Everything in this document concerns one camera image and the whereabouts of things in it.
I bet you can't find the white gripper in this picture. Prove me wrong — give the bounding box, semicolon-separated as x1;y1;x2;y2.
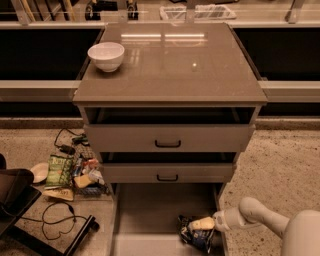
188;207;248;232

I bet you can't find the blue chip bag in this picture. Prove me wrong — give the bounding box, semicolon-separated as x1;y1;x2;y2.
177;215;215;253

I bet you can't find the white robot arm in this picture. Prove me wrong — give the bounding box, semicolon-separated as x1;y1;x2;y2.
187;197;320;256

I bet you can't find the open bottom drawer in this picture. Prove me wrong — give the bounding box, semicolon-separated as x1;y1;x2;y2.
110;183;229;256

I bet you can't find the grey drawer cabinet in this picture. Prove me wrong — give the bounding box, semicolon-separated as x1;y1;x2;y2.
72;22;269;188

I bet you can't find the yellow snack bag on floor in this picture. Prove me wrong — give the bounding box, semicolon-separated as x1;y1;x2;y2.
43;188;74;201

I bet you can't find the green chip bag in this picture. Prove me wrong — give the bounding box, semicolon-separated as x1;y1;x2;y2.
45;155;73;189

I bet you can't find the black power adapter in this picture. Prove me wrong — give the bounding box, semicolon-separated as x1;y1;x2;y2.
59;144;76;155

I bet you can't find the white plate on floor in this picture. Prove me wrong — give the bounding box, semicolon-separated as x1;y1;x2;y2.
30;162;49;183

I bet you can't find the white ceramic bowl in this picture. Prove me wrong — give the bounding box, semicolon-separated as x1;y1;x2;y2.
87;42;125;72

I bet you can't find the middle drawer with handle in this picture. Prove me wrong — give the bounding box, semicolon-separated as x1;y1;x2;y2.
101;152;236;183

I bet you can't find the drawer with handle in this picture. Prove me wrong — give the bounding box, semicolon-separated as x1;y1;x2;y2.
83;107;257;154
101;152;236;183

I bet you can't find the wire basket of snacks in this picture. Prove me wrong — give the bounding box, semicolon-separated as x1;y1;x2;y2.
72;145;109;197

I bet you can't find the top drawer with handle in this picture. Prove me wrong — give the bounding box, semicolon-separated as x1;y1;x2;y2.
83;107;257;154

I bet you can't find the black cable on floor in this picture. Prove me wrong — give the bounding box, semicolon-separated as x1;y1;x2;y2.
20;200;88;242

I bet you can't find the white wire tray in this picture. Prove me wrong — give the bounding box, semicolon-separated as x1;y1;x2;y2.
159;4;237;20

